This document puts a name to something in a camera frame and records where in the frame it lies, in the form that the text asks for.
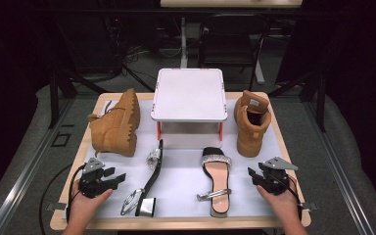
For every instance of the person's right hand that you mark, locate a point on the person's right hand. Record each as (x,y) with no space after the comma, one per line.
(284,205)

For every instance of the white shoe rack orange posts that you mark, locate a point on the white shoe rack orange posts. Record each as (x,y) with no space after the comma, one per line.
(189,94)

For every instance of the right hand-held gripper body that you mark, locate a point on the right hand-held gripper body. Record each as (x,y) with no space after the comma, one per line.
(277,179)

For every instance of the white background desk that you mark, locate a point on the white background desk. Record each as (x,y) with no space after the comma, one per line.
(209,3)

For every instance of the person's left hand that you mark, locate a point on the person's left hand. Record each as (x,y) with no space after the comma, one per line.
(83,207)

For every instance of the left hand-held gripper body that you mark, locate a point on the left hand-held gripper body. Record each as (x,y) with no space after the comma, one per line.
(91,182)

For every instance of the tan suede boot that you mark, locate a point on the tan suede boot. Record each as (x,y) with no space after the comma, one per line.
(114,130)
(248,137)

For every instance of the aluminium floor rail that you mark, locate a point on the aluminium floor rail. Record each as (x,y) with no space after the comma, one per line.
(26,178)
(339,178)

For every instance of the black folding chair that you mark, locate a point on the black folding chair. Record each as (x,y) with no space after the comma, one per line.
(228,45)

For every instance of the grey metal bracket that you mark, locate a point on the grey metal bracket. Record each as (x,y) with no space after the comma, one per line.
(310,206)

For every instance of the black metal stand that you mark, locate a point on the black metal stand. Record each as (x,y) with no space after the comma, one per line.
(321,111)
(54,104)

